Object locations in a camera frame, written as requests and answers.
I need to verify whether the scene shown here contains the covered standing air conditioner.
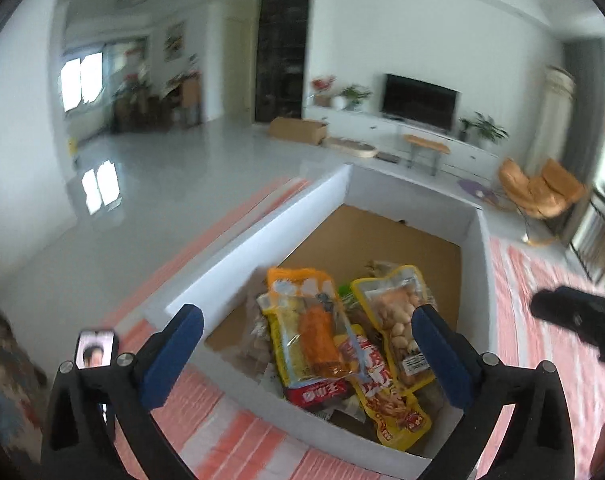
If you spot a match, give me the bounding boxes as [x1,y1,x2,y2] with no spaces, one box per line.
[530,66,576,171]

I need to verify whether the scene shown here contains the striped orange bedsheet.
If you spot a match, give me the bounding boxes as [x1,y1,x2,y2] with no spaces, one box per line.
[100,175,605,480]

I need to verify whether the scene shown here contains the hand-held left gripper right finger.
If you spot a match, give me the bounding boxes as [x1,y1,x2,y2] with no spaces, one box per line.
[411,303,576,480]

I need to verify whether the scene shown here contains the orange lounge chair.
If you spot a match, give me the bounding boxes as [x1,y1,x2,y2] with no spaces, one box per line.
[497,157,588,221]

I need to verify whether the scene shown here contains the large leafy potted plant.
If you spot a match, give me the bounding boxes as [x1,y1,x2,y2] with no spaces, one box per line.
[470,111,509,148]

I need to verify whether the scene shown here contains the dark wooden slatted chair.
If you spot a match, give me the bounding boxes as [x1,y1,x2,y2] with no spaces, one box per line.
[570,185,605,286]

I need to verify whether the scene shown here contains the white cardboard box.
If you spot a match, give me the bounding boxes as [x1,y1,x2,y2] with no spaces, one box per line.
[142,162,501,468]

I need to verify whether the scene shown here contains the framed wall picture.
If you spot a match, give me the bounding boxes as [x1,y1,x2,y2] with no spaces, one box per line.
[163,21,186,63]

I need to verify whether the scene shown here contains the round wooden tray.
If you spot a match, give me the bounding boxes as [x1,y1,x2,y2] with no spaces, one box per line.
[327,137,378,160]

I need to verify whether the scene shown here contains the brown cardboard box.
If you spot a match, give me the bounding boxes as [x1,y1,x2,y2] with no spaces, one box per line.
[267,116,329,146]

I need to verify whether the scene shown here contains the multicoloured patterned cloth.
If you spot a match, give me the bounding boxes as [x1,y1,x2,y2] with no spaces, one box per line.
[0,294,49,466]

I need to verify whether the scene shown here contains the dark display cabinet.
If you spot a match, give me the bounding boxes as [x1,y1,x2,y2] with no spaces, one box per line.
[255,0,313,125]

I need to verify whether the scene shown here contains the purple round object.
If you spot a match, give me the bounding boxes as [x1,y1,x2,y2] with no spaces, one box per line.
[457,177,498,203]

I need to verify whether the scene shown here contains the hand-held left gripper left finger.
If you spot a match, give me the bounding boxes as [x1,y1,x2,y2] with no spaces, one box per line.
[41,303,204,480]

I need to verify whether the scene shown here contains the green plant in vase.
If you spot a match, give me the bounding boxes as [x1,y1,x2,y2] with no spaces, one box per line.
[340,85,373,112]

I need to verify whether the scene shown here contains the flat screen television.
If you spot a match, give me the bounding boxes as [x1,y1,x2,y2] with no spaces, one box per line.
[381,73,458,135]

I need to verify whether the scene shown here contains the red flowers in vase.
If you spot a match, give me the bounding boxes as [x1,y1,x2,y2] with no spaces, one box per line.
[310,76,336,107]

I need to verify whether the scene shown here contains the wooden stool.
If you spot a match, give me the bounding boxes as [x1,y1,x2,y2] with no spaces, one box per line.
[404,134,451,177]

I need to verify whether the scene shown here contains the glass sliding door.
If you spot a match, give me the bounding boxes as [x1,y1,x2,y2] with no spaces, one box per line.
[57,40,150,126]

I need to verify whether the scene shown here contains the orange clear snack packet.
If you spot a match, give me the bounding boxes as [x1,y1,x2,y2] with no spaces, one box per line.
[260,266,366,391]

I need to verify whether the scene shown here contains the white television cabinet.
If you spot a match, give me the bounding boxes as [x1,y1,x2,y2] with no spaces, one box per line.
[305,107,503,181]

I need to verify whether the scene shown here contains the black smartphone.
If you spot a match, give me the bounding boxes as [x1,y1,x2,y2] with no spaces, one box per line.
[75,328,120,441]

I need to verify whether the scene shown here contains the wooden dining chair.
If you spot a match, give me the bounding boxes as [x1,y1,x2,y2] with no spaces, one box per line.
[180,77,202,126]

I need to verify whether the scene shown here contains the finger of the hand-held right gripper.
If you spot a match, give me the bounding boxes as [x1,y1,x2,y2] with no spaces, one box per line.
[530,285,605,367]

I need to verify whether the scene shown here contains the yellow-edged nut packet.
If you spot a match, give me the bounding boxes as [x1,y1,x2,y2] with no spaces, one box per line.
[351,264,439,392]

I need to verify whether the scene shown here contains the grey curtain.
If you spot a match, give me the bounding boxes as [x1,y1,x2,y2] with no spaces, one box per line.
[563,40,605,196]

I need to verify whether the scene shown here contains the beige door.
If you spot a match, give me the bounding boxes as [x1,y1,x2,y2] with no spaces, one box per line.
[224,10,258,123]

